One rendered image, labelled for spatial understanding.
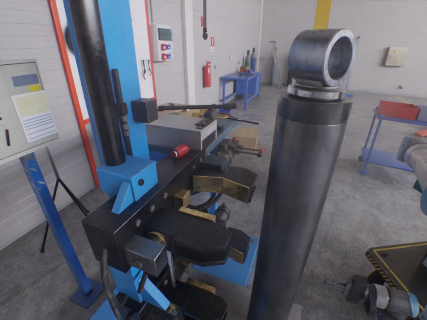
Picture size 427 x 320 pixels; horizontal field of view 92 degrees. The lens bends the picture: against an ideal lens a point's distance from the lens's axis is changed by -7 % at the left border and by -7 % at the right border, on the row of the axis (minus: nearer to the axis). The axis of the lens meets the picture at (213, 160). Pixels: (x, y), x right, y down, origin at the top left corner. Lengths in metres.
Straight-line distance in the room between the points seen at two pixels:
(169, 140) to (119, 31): 0.61
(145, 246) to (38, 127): 0.78
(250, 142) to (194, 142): 2.47
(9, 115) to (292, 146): 1.12
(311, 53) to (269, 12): 11.03
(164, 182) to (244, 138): 2.77
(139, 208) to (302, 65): 0.70
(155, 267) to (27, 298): 1.58
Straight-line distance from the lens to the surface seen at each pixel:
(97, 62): 0.85
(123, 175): 0.86
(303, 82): 0.72
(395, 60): 11.73
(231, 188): 1.13
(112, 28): 1.00
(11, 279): 2.49
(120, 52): 1.02
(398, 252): 2.11
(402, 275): 1.96
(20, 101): 1.25
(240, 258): 1.43
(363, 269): 2.31
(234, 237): 1.47
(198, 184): 1.17
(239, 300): 1.67
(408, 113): 3.63
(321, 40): 0.67
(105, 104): 0.86
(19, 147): 1.26
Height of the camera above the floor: 1.59
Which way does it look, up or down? 27 degrees down
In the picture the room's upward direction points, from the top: straight up
